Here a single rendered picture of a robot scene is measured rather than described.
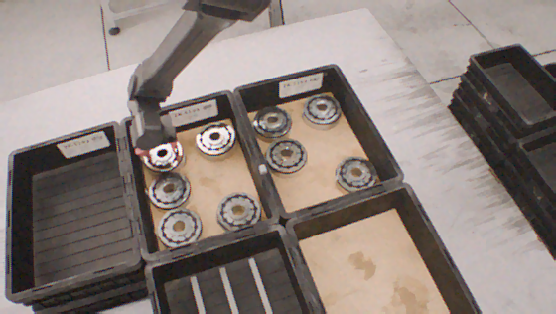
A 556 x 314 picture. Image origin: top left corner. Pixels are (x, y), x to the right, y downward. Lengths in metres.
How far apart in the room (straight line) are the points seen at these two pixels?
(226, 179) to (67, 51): 2.13
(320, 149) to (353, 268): 0.33
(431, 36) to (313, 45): 1.46
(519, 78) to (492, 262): 1.06
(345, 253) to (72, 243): 0.65
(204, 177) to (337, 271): 0.40
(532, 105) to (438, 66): 0.90
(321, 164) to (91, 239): 0.60
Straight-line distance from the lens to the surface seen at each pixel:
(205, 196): 1.03
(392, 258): 0.98
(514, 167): 1.85
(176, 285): 0.95
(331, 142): 1.10
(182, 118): 1.11
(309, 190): 1.02
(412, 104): 1.42
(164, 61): 0.73
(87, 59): 2.86
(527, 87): 2.03
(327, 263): 0.95
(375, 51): 1.58
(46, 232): 1.13
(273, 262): 0.94
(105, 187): 1.12
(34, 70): 2.98
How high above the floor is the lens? 1.72
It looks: 56 degrees down
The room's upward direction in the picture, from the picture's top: straight up
